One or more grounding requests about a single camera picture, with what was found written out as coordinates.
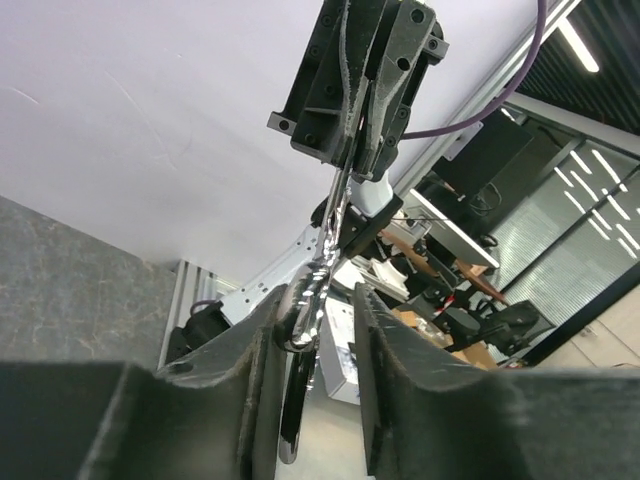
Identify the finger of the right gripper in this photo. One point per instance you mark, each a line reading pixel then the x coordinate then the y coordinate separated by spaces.
pixel 403 47
pixel 334 85

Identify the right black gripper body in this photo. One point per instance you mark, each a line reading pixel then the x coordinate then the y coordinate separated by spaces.
pixel 363 65

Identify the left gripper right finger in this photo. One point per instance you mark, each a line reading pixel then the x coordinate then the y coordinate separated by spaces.
pixel 429 415

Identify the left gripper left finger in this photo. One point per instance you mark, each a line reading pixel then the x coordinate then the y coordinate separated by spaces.
pixel 213 414

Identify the silver scissors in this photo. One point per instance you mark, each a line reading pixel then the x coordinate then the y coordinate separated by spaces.
pixel 301 313

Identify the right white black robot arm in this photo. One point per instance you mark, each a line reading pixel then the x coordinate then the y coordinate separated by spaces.
pixel 371 205

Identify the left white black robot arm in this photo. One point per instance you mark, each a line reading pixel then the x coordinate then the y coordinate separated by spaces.
pixel 205 320

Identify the right aluminium corner post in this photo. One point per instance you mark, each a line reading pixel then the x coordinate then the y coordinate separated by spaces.
pixel 488 42

